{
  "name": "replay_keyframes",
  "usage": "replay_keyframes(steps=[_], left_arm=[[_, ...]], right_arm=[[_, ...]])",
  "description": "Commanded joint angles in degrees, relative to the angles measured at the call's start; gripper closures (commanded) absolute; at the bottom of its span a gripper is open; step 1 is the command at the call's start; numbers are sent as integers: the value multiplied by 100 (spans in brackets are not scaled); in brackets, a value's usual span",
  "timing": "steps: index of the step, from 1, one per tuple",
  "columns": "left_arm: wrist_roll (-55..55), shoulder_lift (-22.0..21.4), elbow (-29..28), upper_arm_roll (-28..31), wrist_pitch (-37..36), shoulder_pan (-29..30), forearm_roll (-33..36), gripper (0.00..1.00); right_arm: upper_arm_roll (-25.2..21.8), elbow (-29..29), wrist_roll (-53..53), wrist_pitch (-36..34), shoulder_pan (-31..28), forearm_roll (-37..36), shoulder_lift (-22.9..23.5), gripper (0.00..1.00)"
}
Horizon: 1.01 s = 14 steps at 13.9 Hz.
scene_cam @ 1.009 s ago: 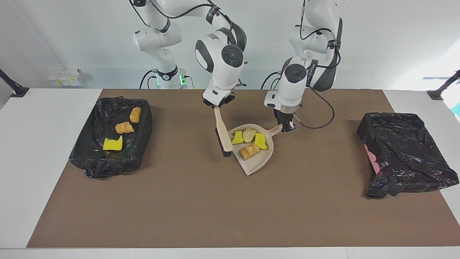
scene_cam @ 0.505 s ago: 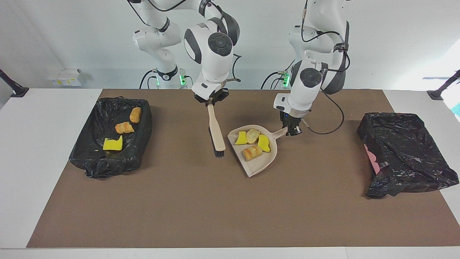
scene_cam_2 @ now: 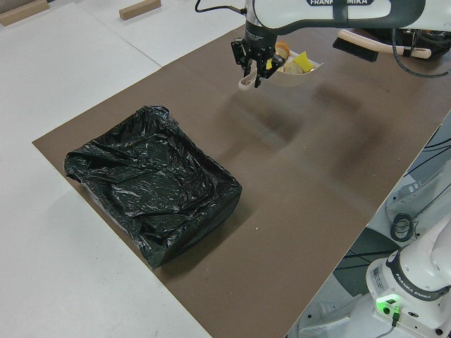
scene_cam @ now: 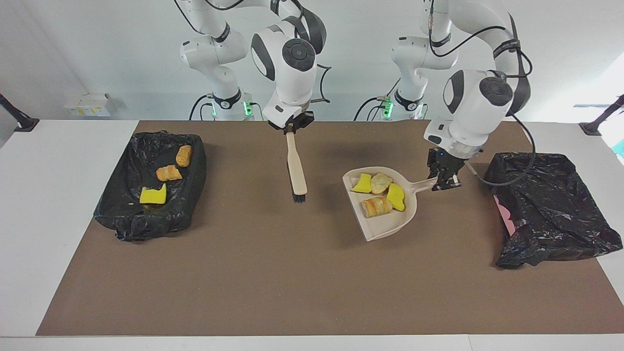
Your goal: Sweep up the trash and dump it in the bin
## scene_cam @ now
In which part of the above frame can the beige brush with black bristles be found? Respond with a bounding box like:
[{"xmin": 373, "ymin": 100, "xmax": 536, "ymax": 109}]
[{"xmin": 286, "ymin": 131, "xmax": 308, "ymax": 204}]

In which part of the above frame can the golden flaky pastry piece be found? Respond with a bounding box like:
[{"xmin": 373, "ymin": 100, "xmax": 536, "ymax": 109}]
[{"xmin": 156, "ymin": 165, "xmax": 183, "ymax": 182}]

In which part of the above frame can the black left arm base cable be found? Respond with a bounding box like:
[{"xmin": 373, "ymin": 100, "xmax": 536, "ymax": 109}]
[{"xmin": 353, "ymin": 76, "xmax": 403, "ymax": 121}]

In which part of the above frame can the black trash bag over pink bin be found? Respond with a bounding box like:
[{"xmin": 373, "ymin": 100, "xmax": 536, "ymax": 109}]
[{"xmin": 484, "ymin": 152, "xmax": 624, "ymax": 270}]

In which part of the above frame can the pale chip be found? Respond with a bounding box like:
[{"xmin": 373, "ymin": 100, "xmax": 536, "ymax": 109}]
[{"xmin": 370, "ymin": 173, "xmax": 393, "ymax": 195}]

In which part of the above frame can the orange striped croissant piece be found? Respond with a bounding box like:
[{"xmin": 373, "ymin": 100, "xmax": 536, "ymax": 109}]
[{"xmin": 362, "ymin": 196, "xmax": 393, "ymax": 218}]

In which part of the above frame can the black trash bag liner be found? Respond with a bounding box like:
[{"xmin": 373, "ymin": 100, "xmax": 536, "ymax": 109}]
[{"xmin": 94, "ymin": 131, "xmax": 207, "ymax": 242}]

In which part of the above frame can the pink plastic bin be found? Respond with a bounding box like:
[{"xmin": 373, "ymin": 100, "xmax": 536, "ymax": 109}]
[{"xmin": 493, "ymin": 195, "xmax": 517, "ymax": 234}]

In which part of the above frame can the large notched yellow sponge piece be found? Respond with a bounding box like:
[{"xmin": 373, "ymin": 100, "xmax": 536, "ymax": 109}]
[{"xmin": 139, "ymin": 183, "xmax": 167, "ymax": 205}]

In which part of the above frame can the beige plastic dustpan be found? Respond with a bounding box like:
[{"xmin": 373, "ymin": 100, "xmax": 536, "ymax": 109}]
[{"xmin": 342, "ymin": 167, "xmax": 439, "ymax": 242}]

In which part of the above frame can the brown table mat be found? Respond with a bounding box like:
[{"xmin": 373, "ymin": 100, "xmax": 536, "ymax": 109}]
[{"xmin": 36, "ymin": 120, "xmax": 624, "ymax": 337}]

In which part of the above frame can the black arm base cable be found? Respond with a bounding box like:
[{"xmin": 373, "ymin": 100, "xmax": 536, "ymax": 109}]
[
  {"xmin": 189, "ymin": 94, "xmax": 264, "ymax": 121},
  {"xmin": 353, "ymin": 76, "xmax": 403, "ymax": 121}
]

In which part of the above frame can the black right arm base cable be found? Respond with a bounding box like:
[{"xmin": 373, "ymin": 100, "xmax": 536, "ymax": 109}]
[{"xmin": 189, "ymin": 94, "xmax": 264, "ymax": 121}]

